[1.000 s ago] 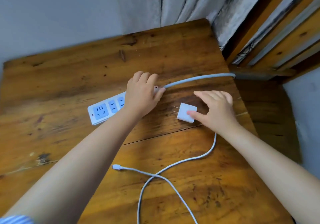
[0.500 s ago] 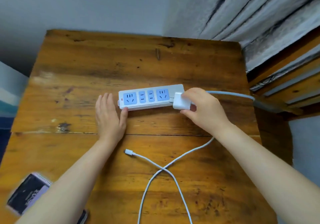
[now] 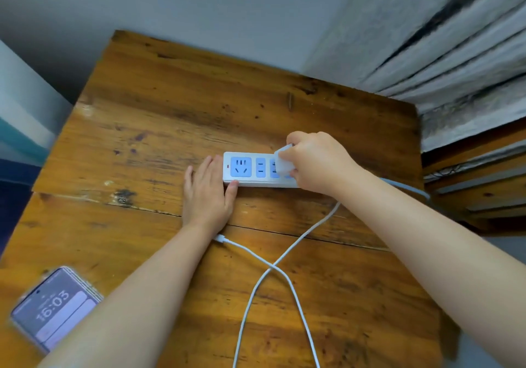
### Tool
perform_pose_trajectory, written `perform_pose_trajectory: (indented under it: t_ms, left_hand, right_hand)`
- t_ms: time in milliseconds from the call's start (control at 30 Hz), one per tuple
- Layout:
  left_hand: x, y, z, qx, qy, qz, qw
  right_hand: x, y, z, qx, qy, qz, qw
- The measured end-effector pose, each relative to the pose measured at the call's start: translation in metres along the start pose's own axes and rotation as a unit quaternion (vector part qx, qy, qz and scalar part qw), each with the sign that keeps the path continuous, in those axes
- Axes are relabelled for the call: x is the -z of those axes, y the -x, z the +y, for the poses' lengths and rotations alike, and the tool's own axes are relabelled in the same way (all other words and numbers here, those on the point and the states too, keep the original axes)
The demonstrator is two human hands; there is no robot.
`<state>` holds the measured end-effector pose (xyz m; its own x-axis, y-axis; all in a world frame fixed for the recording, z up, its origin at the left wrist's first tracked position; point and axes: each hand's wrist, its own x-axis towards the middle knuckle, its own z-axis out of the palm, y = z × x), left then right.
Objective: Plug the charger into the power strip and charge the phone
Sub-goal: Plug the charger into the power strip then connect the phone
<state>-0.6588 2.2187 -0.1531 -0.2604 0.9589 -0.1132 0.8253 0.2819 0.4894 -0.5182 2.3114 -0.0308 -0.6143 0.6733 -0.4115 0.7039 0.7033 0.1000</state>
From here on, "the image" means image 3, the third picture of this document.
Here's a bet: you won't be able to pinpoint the person's right hand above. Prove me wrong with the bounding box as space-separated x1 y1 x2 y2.
278 131 363 198

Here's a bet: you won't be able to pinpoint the person's left hand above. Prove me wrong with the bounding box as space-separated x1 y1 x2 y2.
182 154 239 233

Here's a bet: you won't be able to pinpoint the white charger plug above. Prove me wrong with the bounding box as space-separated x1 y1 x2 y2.
274 143 298 177

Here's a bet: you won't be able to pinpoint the white power strip blue sockets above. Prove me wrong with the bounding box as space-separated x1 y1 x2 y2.
222 151 299 189

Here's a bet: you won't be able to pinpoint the person's right forearm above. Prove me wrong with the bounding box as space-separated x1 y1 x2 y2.
335 167 526 368

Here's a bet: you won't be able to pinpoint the person's left forearm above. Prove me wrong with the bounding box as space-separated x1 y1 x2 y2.
38 220 227 368

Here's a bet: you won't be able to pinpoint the grey curtain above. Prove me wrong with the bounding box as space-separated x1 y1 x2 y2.
303 0 526 153

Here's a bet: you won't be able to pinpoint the smartphone with lit screen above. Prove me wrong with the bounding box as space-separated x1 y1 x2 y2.
9 266 104 355

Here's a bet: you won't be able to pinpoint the white charging cable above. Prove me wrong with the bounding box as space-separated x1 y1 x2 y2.
213 200 342 368

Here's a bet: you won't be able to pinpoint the grey power strip cord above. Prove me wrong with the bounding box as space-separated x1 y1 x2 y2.
379 177 431 201

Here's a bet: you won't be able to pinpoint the brown wooden furniture frame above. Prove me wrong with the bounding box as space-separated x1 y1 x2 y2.
421 118 526 237

